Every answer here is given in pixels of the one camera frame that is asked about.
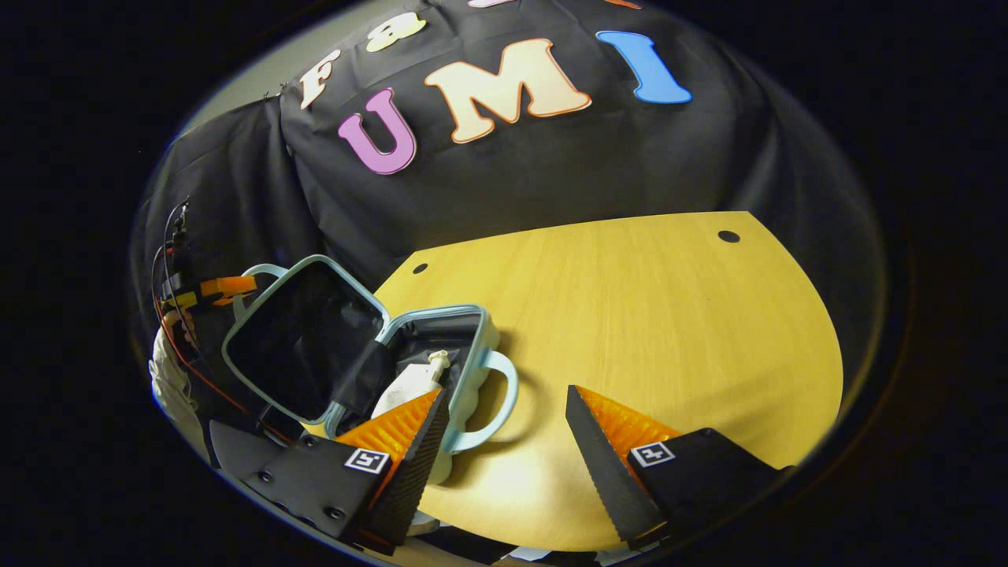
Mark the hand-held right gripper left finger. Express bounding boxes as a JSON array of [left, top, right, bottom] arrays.
[[236, 387, 452, 556]]

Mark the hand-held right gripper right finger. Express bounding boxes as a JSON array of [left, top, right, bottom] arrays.
[[565, 384, 793, 551]]

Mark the light blue suitcase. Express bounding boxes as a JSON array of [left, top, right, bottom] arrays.
[[222, 254, 521, 538]]

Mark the white pump bottle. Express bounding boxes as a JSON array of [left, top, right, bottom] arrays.
[[370, 350, 451, 422]]

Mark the black cable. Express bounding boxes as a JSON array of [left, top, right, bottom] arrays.
[[161, 198, 191, 272]]

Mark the red cable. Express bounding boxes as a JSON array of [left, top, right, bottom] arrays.
[[150, 244, 278, 438]]

